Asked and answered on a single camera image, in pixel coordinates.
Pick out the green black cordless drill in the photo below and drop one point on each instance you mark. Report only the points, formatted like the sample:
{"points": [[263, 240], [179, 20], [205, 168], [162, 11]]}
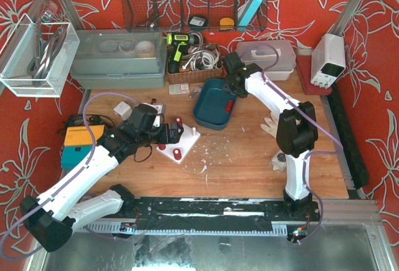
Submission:
{"points": [[180, 42]]}

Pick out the red flat case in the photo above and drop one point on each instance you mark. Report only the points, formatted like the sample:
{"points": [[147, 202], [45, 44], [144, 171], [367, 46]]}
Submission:
{"points": [[303, 66]]}

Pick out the metal angle bracket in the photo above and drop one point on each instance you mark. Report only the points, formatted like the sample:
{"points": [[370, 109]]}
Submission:
{"points": [[195, 91]]}

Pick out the white timer switch box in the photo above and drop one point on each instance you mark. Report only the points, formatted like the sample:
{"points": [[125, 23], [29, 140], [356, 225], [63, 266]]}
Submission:
{"points": [[278, 162]]}

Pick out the white peg base plate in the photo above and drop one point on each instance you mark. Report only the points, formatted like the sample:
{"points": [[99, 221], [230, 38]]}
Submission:
{"points": [[188, 139]]}

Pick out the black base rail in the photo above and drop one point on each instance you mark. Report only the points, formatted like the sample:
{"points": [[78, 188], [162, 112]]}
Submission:
{"points": [[214, 214]]}

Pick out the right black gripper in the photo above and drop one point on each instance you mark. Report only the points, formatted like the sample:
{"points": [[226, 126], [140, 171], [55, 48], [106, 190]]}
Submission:
{"points": [[232, 85]]}

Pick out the small white cube block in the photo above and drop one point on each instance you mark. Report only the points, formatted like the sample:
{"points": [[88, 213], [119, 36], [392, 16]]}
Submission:
{"points": [[123, 110]]}

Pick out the black cable duct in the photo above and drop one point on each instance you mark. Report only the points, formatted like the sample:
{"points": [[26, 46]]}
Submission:
{"points": [[357, 167]]}

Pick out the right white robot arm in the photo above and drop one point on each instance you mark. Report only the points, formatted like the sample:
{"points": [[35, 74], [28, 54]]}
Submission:
{"points": [[296, 132]]}

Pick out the red large spring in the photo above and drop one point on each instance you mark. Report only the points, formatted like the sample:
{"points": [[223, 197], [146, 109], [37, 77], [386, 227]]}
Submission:
{"points": [[177, 154]]}

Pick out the dark green plastic tray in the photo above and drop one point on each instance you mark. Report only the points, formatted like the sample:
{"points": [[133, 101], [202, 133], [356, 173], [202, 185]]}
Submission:
{"points": [[209, 109]]}

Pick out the red spring front tray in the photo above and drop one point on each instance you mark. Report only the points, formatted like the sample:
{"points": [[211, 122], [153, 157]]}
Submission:
{"points": [[162, 146]]}

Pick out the white power supply unit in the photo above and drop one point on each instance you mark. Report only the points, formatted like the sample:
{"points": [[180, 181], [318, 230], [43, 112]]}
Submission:
{"points": [[328, 61]]}

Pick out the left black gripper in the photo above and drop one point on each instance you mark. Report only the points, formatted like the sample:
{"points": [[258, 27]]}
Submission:
{"points": [[171, 133]]}

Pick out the blue white book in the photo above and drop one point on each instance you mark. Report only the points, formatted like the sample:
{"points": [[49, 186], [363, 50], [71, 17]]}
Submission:
{"points": [[246, 13]]}

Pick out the black round tape measure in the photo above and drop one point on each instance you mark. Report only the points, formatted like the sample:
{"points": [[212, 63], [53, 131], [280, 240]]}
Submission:
{"points": [[198, 23]]}

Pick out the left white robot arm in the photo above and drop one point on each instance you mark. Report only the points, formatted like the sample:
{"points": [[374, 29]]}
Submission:
{"points": [[53, 216]]}

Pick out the woven brown basket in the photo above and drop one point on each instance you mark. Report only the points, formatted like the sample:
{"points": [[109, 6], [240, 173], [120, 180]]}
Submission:
{"points": [[199, 67]]}

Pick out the yellow tape measure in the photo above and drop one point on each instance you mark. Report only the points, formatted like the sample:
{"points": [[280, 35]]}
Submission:
{"points": [[226, 24]]}

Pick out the white work glove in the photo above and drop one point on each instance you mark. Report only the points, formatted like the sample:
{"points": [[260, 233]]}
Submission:
{"points": [[270, 124]]}

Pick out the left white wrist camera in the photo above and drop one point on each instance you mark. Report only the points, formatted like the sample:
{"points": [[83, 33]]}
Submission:
{"points": [[160, 113]]}

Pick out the white clear lidded case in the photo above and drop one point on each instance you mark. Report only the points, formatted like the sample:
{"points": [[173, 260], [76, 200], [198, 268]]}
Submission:
{"points": [[276, 57]]}

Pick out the clear acrylic side bin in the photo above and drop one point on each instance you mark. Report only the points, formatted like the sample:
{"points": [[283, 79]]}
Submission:
{"points": [[38, 65]]}

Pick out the small clear parts box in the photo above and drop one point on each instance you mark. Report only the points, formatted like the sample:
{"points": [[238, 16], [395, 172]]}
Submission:
{"points": [[177, 89]]}

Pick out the grey plastic storage box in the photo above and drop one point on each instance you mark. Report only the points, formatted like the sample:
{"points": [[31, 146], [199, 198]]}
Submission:
{"points": [[115, 59]]}

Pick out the orange teal device box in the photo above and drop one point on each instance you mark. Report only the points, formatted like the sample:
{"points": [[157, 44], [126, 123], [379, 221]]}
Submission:
{"points": [[77, 145]]}

